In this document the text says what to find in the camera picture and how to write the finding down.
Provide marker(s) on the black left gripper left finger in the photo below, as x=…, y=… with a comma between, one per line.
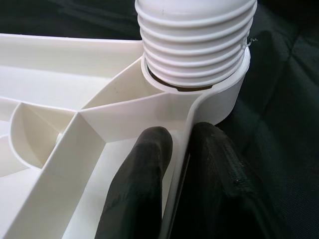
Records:
x=139, y=186

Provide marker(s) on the white plastic table leg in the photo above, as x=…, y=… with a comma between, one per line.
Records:
x=194, y=49

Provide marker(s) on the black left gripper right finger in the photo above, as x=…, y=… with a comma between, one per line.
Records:
x=211, y=186

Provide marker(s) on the white plastic table top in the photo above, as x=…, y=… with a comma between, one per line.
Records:
x=74, y=74

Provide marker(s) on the black table cloth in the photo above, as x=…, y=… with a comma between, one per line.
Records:
x=286, y=124

